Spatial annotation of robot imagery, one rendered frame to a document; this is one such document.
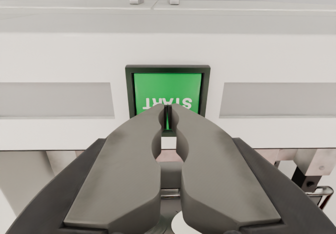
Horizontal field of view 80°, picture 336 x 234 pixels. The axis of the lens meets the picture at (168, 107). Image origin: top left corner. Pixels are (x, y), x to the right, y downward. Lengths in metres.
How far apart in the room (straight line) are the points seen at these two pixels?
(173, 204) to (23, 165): 0.20
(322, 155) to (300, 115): 0.13
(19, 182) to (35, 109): 0.10
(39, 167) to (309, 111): 0.28
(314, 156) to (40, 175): 0.33
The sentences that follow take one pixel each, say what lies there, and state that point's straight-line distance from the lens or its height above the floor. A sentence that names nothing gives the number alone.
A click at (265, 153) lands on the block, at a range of 0.28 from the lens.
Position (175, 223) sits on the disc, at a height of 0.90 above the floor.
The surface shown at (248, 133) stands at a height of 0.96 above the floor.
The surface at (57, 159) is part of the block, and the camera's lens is 0.28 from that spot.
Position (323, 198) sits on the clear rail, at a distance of 0.40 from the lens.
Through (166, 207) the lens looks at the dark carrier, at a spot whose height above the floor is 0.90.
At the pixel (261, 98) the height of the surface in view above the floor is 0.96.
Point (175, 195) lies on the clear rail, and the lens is 0.31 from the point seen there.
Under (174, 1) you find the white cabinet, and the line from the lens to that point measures 0.47.
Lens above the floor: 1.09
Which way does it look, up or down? 61 degrees down
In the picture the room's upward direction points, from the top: 177 degrees clockwise
